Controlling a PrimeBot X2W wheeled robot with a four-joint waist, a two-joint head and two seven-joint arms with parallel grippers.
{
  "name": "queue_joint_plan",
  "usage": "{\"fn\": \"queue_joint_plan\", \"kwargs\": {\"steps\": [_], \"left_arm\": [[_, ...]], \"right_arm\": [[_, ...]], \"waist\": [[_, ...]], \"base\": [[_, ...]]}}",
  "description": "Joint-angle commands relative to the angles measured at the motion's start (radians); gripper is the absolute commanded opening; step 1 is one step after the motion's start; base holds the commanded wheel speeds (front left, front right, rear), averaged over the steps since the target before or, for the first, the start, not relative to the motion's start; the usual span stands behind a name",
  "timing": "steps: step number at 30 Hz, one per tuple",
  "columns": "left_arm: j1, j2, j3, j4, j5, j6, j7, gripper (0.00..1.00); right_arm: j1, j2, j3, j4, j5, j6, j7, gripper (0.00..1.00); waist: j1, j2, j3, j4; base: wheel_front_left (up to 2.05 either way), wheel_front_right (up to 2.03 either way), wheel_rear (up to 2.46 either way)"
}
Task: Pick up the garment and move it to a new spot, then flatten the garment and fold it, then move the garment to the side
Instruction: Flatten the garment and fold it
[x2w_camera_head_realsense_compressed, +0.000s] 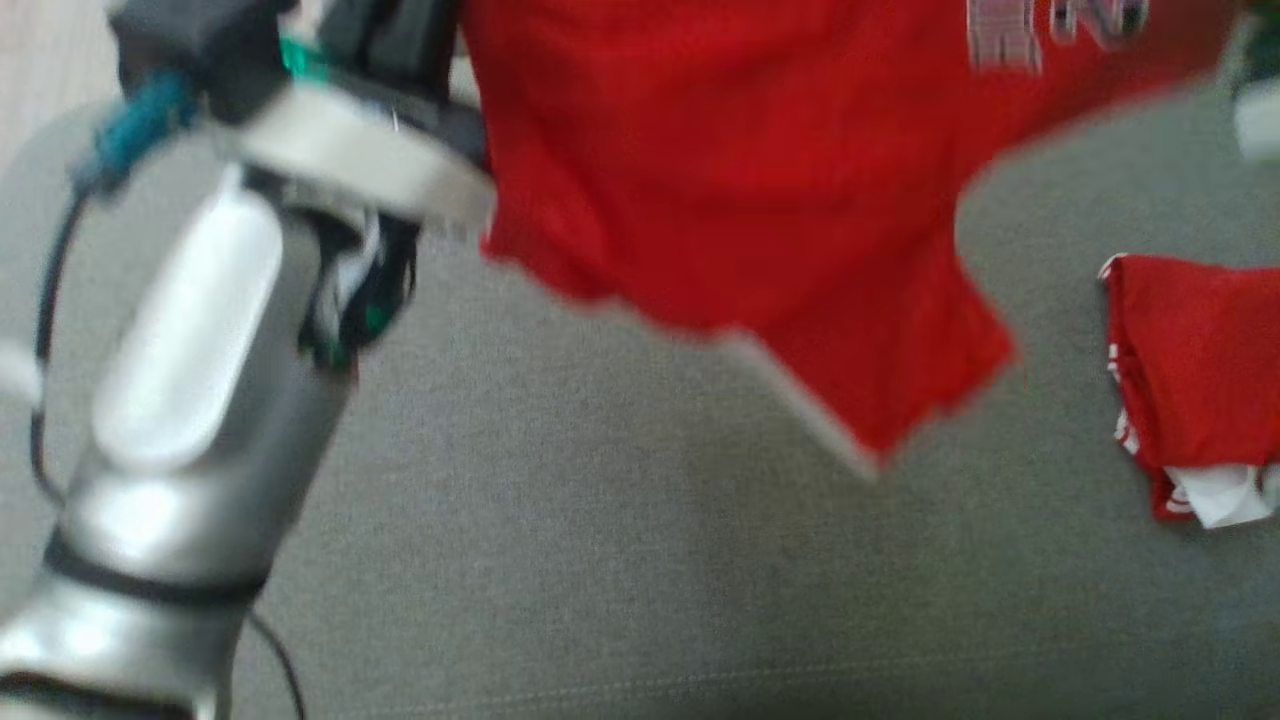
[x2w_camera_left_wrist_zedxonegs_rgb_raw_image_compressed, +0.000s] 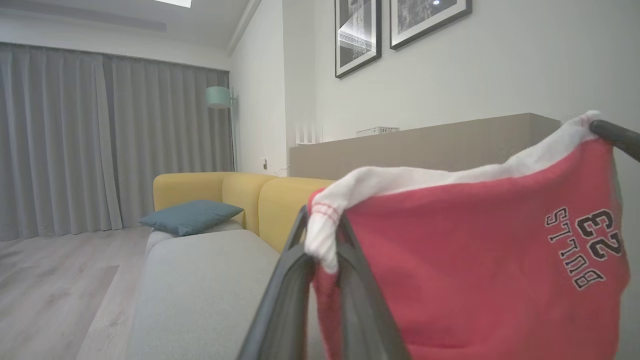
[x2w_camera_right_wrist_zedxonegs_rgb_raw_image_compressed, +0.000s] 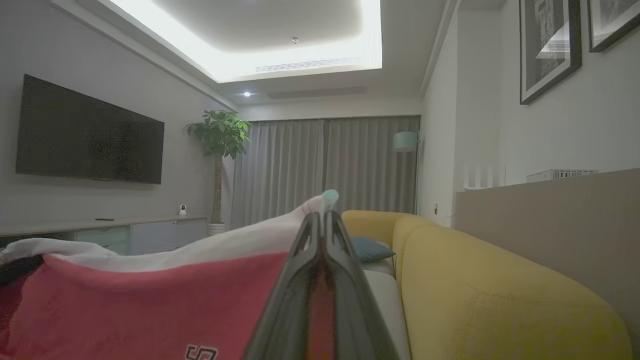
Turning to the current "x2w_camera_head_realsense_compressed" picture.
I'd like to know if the grey fabric sofa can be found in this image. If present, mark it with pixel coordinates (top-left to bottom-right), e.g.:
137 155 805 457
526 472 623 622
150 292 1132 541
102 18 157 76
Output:
0 70 1280 720

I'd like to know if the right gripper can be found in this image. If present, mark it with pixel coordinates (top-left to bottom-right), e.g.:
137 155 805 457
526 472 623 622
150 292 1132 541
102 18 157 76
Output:
1233 0 1280 163

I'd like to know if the left arm teal plug cable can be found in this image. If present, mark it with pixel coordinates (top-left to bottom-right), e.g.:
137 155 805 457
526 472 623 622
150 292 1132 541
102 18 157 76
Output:
28 68 306 720

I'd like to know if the red jersey with white sleeves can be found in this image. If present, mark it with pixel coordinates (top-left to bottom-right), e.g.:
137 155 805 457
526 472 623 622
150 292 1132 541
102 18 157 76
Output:
1098 253 1280 529

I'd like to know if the red garment with white hem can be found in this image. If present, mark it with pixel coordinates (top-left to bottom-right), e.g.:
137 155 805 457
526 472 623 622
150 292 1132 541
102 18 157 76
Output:
460 0 1241 481

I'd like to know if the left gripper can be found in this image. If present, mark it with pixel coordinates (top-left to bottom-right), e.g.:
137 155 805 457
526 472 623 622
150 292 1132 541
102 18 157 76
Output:
222 0 499 239

